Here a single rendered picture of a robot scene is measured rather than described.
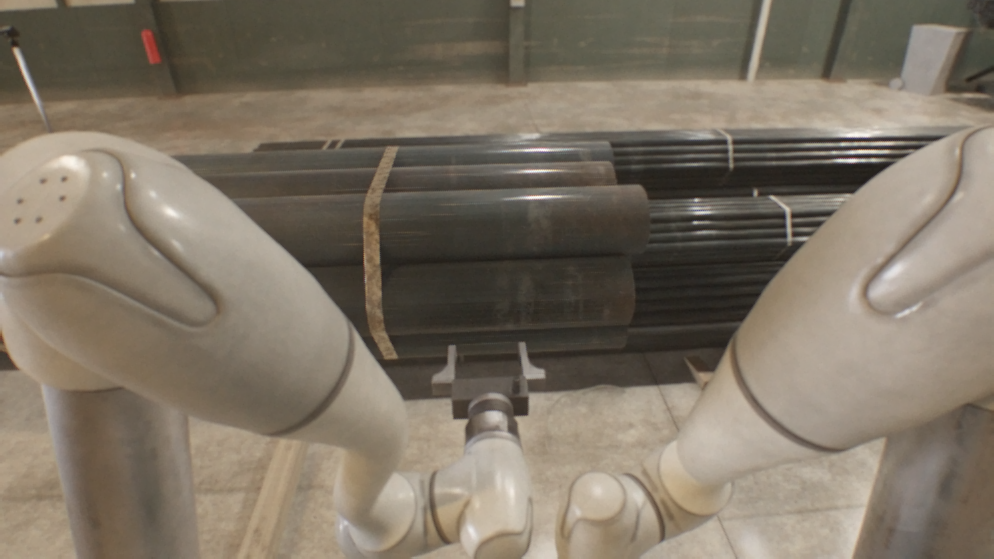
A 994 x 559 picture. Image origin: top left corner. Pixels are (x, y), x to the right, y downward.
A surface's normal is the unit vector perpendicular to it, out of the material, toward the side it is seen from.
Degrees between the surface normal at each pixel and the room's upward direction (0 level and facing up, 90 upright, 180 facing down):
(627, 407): 0
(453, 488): 25
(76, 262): 76
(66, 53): 90
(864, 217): 64
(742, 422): 103
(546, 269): 19
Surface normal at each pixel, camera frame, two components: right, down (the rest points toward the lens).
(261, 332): 0.83, 0.13
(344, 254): 0.06, 0.65
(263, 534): -0.01, -0.87
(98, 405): 0.36, 0.34
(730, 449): -0.72, 0.55
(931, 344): -0.56, 0.44
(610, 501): 0.05, -0.73
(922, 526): -0.82, 0.27
